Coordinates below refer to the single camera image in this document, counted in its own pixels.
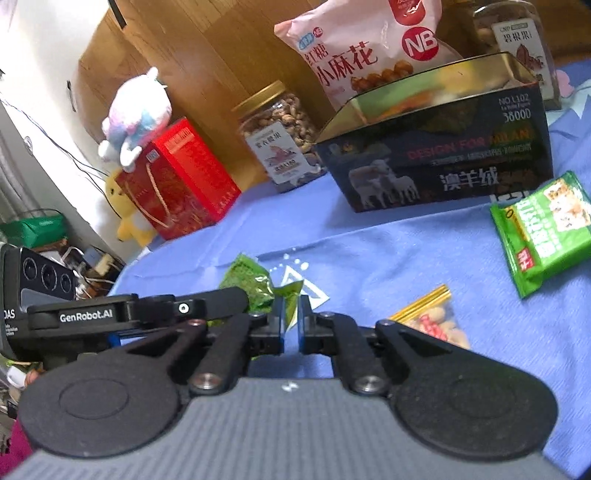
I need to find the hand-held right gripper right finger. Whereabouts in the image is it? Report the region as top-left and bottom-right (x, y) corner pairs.
(298, 295), (452, 396)

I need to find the black cable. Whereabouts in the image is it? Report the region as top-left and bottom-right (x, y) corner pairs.
(0, 99), (112, 178)

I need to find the nut jar white label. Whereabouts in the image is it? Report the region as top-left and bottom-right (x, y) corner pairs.
(231, 80), (324, 193)

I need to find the pastel white plush toy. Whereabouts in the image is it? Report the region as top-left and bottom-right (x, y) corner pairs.
(98, 67), (172, 167)

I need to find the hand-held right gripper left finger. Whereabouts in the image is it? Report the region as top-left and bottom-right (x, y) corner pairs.
(122, 295), (286, 396)

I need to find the magenta clothing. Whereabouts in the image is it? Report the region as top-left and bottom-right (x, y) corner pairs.
(0, 418), (35, 480)

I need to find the green white snack packet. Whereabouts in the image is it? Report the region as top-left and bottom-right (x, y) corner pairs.
(489, 171), (591, 300)

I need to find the wooden panel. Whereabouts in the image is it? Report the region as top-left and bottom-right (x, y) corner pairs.
(76, 0), (591, 185)

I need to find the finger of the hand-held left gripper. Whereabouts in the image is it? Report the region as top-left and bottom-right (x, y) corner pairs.
(136, 286), (252, 325)

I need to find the pink snack bag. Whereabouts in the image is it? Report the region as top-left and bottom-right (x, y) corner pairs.
(274, 0), (465, 112)

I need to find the yellow plush toy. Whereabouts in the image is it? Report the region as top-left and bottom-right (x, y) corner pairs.
(105, 168), (158, 247)

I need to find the nut jar green label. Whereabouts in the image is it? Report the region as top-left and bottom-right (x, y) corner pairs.
(472, 0), (561, 110)

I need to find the red gift box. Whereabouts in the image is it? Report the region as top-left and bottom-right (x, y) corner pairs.
(115, 117), (242, 241)

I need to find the small green snack wrapper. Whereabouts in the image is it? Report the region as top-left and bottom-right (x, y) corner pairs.
(218, 253), (303, 330)

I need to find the black tin box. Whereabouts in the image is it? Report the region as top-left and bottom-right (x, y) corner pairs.
(314, 52), (554, 213)

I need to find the clear snack bag gold tie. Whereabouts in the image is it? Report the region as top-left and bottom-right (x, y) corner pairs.
(388, 285), (471, 350)

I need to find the blue printed cloth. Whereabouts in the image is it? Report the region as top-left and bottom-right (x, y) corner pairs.
(108, 62), (591, 480)

